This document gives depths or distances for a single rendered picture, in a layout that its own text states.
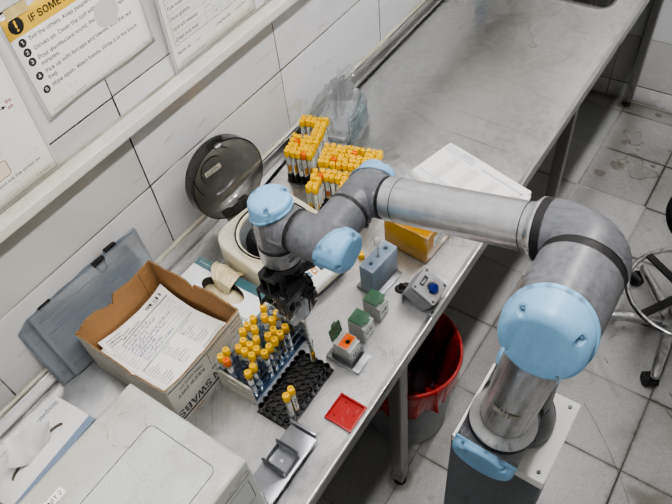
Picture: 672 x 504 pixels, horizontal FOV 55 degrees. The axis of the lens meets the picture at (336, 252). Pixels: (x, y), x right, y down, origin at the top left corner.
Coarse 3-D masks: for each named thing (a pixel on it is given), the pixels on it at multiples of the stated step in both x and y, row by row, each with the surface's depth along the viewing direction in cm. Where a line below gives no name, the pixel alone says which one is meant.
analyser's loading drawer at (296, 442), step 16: (288, 432) 136; (304, 432) 135; (288, 448) 130; (304, 448) 133; (272, 464) 128; (288, 464) 131; (256, 480) 130; (272, 480) 129; (288, 480) 130; (272, 496) 127
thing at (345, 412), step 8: (336, 400) 143; (344, 400) 143; (352, 400) 143; (336, 408) 142; (344, 408) 142; (352, 408) 142; (360, 408) 142; (328, 416) 141; (336, 416) 141; (344, 416) 141; (352, 416) 141; (360, 416) 140; (336, 424) 140; (344, 424) 140; (352, 424) 140
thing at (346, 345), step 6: (342, 330) 146; (342, 336) 145; (348, 336) 145; (354, 336) 145; (336, 342) 144; (342, 342) 144; (348, 342) 146; (354, 342) 145; (336, 348) 145; (342, 348) 143; (348, 348) 143; (354, 348) 144; (360, 348) 147; (342, 354) 146; (348, 354) 144; (354, 354) 145
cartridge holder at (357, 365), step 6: (330, 354) 150; (336, 354) 147; (360, 354) 148; (366, 354) 149; (336, 360) 149; (342, 360) 147; (348, 360) 146; (354, 360) 146; (360, 360) 148; (366, 360) 148; (342, 366) 149; (348, 366) 147; (354, 366) 147; (360, 366) 147; (354, 372) 147; (360, 372) 147
